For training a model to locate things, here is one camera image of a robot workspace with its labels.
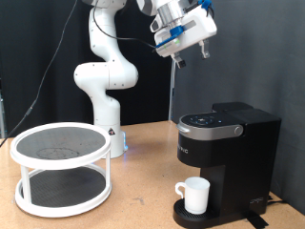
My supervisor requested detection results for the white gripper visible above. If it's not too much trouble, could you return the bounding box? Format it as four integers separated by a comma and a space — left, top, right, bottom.
153, 5, 218, 70

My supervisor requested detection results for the black Keurig coffee machine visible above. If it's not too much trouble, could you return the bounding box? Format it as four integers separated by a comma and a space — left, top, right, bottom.
173, 101, 282, 229

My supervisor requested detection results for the white ceramic mug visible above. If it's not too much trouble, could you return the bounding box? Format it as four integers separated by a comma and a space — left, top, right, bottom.
174, 177, 212, 216

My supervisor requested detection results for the vertical metal pole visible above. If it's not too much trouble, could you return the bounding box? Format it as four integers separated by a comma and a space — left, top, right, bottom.
168, 58, 179, 122

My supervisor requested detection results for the black curtain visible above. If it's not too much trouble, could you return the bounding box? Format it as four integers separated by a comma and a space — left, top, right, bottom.
0, 0, 176, 138

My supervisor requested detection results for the black tape strip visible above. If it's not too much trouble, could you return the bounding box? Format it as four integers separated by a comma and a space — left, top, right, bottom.
246, 214, 270, 229

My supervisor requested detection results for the white two-tier turntable stand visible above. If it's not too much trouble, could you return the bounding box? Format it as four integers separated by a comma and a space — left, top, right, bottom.
10, 121, 113, 219

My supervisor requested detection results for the blue-mounted wrist camera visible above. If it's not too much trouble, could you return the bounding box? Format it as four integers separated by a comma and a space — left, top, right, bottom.
154, 25, 186, 54

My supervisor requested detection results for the blue cable clip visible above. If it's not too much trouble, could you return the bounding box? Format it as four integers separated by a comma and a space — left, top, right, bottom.
198, 0, 214, 11

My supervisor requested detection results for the black Keurig power cord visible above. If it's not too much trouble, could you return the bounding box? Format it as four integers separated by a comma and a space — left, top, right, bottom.
266, 195, 289, 206

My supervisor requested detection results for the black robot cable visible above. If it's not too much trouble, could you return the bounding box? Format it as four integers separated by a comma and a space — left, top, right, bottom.
0, 0, 158, 148

